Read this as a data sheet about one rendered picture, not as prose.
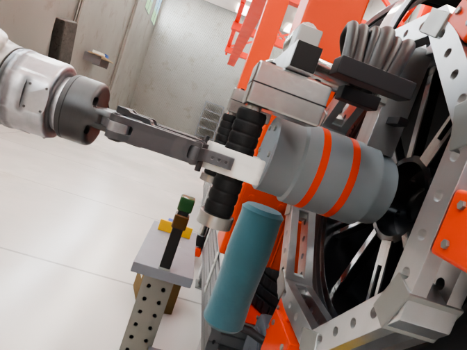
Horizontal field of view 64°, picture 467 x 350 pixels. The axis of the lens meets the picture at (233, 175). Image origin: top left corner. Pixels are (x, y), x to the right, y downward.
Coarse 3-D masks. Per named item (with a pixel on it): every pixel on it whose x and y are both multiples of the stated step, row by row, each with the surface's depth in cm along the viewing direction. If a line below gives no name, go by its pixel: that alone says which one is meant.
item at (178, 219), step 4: (176, 212) 101; (176, 216) 100; (180, 216) 100; (184, 216) 100; (188, 216) 102; (176, 220) 100; (180, 220) 100; (184, 220) 100; (188, 220) 101; (172, 224) 100; (176, 224) 100; (180, 224) 100; (184, 224) 100; (176, 228) 101; (180, 228) 100; (184, 228) 101
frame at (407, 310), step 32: (416, 32) 56; (448, 32) 48; (448, 64) 46; (448, 96) 43; (448, 160) 40; (448, 192) 38; (288, 224) 86; (416, 224) 41; (288, 256) 80; (416, 256) 40; (288, 288) 73; (416, 288) 39; (448, 288) 40; (320, 320) 65; (352, 320) 48; (384, 320) 41; (416, 320) 39; (448, 320) 39
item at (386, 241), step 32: (416, 96) 76; (416, 128) 67; (448, 128) 59; (416, 160) 64; (416, 192) 68; (352, 224) 79; (384, 224) 70; (320, 256) 84; (352, 256) 85; (384, 256) 64; (352, 288) 79; (384, 288) 62
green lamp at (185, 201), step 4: (184, 196) 101; (188, 196) 102; (180, 200) 99; (184, 200) 99; (188, 200) 100; (192, 200) 100; (180, 204) 99; (184, 204) 100; (188, 204) 100; (192, 204) 100; (180, 208) 100; (184, 208) 100; (188, 208) 100; (188, 212) 100
